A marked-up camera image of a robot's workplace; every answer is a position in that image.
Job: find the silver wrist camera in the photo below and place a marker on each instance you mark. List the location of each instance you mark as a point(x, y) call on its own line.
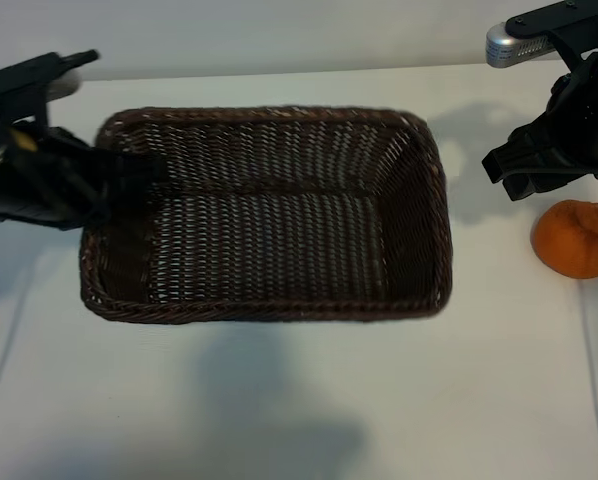
point(64, 87)
point(511, 45)

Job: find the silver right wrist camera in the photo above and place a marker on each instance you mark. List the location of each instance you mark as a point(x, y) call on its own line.
point(511, 45)

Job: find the orange fruit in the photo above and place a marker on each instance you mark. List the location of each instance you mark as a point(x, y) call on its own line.
point(574, 245)

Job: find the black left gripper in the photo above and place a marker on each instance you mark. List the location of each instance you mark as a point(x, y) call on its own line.
point(39, 180)

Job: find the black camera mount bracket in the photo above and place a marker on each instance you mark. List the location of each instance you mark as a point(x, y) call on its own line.
point(24, 75)
point(554, 15)

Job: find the black right camera mount bracket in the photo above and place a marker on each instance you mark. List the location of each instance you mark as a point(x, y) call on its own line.
point(554, 15)

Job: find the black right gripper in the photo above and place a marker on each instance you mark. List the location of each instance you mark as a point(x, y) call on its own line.
point(591, 115)

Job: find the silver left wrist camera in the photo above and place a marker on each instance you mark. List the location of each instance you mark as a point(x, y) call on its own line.
point(64, 87)

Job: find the black left camera mount bracket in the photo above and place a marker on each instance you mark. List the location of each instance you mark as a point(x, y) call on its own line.
point(24, 75)

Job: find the dark brown wicker basket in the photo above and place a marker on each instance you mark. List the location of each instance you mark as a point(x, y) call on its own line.
point(279, 225)

